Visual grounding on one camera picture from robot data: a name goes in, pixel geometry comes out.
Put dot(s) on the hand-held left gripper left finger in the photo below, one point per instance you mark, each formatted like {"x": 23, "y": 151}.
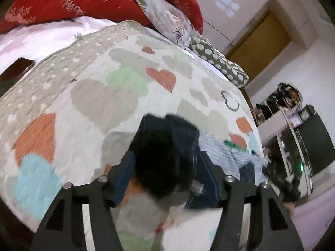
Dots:
{"x": 126, "y": 179}

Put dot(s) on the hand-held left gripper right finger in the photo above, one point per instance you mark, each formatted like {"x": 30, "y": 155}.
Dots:
{"x": 210, "y": 185}

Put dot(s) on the dark navy pants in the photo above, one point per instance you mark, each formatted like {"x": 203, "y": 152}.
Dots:
{"x": 167, "y": 162}

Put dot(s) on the blue white striped cloth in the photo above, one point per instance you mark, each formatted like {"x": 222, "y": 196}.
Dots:
{"x": 222, "y": 154}

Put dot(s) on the dark green panel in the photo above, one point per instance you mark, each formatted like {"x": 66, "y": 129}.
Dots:
{"x": 318, "y": 143}

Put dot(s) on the white shelf unit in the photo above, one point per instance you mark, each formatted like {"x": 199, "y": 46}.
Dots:
{"x": 273, "y": 124}

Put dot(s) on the heart print blanket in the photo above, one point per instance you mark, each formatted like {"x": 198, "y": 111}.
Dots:
{"x": 86, "y": 102}

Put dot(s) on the black orange bag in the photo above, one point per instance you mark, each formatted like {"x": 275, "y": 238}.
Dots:
{"x": 289, "y": 94}

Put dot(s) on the green polka dot pillow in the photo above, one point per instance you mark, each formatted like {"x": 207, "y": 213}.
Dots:
{"x": 219, "y": 60}

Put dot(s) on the wooden door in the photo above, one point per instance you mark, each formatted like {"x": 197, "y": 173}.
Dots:
{"x": 259, "y": 39}

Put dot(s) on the dark brown flat object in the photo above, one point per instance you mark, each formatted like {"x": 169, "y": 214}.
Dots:
{"x": 15, "y": 69}

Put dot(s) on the grey floral pillow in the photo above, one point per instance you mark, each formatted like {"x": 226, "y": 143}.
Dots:
{"x": 170, "y": 21}

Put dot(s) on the pale pink bed sheet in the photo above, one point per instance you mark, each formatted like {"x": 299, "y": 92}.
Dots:
{"x": 39, "y": 36}

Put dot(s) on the white glossy wardrobe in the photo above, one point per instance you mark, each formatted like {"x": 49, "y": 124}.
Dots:
{"x": 209, "y": 2}

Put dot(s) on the red pillow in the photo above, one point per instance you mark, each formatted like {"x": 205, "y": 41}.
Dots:
{"x": 183, "y": 4}

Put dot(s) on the red printed quilt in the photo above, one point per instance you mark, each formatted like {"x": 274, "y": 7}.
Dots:
{"x": 78, "y": 0}

